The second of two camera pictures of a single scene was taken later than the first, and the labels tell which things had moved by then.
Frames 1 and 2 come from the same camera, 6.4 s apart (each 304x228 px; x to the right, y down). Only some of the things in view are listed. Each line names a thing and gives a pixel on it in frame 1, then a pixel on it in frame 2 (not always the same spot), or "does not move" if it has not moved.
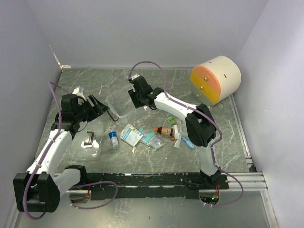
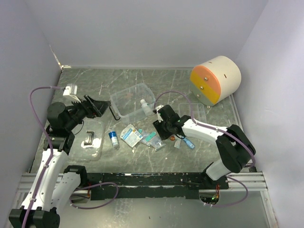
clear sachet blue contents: x=156 y=142 does not move
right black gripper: x=133 y=94 -> x=157 y=124
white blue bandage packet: x=131 y=135 does not move
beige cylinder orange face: x=218 y=79 does not move
